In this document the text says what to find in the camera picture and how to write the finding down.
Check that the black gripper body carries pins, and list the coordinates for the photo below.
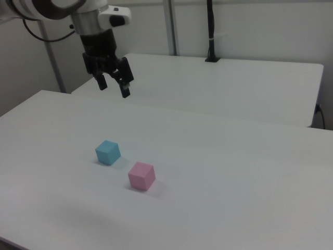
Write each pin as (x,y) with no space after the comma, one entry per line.
(100,49)

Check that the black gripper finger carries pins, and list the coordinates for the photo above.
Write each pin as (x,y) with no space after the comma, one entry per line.
(102,84)
(126,91)

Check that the blue foam cube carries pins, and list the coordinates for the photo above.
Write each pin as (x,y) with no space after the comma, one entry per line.
(105,153)

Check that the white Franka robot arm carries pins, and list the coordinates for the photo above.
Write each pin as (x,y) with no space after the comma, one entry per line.
(86,18)

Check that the pink foam cube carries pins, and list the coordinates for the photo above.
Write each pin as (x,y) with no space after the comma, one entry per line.
(140,177)

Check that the white neighbouring table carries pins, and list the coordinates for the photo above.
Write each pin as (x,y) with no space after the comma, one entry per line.
(221,86)

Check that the grey aluminium wall post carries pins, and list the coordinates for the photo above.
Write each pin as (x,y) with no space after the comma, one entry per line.
(172,26)

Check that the black camera pole with clamp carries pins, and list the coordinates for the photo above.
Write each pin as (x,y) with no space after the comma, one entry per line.
(212,31)

